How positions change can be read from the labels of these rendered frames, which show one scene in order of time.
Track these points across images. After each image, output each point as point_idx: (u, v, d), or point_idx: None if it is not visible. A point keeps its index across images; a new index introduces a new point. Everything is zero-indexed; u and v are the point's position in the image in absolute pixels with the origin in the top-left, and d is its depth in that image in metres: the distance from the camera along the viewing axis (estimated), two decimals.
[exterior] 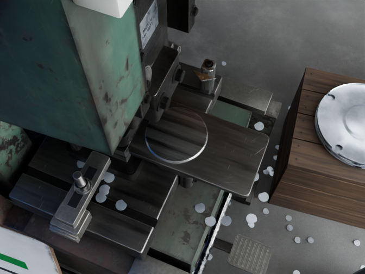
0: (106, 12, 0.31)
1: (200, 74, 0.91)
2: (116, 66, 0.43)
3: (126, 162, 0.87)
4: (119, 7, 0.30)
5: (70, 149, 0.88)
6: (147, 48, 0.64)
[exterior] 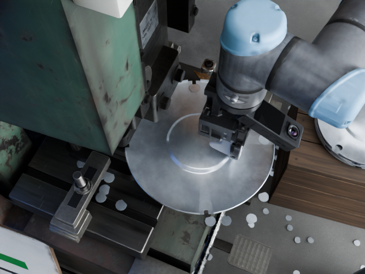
0: (106, 12, 0.31)
1: (200, 74, 0.91)
2: (116, 66, 0.43)
3: (126, 162, 0.87)
4: (119, 7, 0.30)
5: (70, 149, 0.88)
6: (147, 48, 0.64)
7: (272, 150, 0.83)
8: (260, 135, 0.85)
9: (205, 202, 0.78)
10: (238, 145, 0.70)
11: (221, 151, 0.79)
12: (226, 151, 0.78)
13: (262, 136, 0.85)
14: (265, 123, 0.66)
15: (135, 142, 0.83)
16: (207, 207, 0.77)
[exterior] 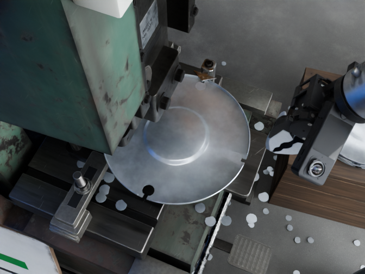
0: (106, 12, 0.31)
1: (200, 74, 0.91)
2: (116, 66, 0.43)
3: None
4: (119, 7, 0.30)
5: (70, 149, 0.88)
6: (147, 48, 0.64)
7: (213, 84, 0.90)
8: (195, 86, 0.90)
9: (234, 156, 0.82)
10: (290, 119, 0.64)
11: None
12: None
13: (197, 86, 0.90)
14: (324, 129, 0.58)
15: None
16: (240, 157, 0.82)
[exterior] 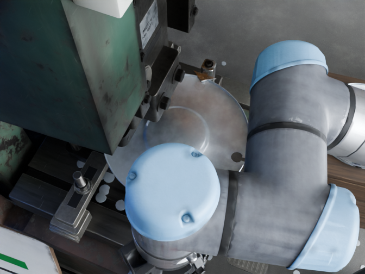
0: (106, 12, 0.31)
1: (200, 74, 0.91)
2: (116, 66, 0.43)
3: None
4: (119, 7, 0.30)
5: (70, 149, 0.88)
6: (147, 48, 0.64)
7: None
8: None
9: (199, 87, 0.90)
10: (200, 270, 0.54)
11: None
12: None
13: None
14: None
15: None
16: (199, 82, 0.91)
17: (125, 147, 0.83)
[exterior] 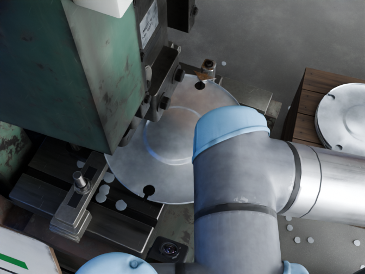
0: (106, 12, 0.31)
1: (200, 74, 0.91)
2: (116, 66, 0.43)
3: None
4: (119, 7, 0.30)
5: (70, 149, 0.88)
6: (147, 48, 0.64)
7: (133, 191, 0.79)
8: None
9: None
10: None
11: None
12: None
13: None
14: None
15: None
16: None
17: (191, 180, 0.80)
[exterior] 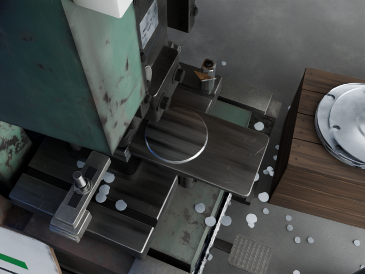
0: (106, 12, 0.31)
1: (200, 74, 0.91)
2: (116, 66, 0.43)
3: (126, 162, 0.87)
4: (119, 7, 0.30)
5: (70, 149, 0.88)
6: (147, 48, 0.64)
7: (330, 121, 1.32)
8: None
9: None
10: None
11: None
12: None
13: None
14: None
15: None
16: None
17: (358, 145, 1.27)
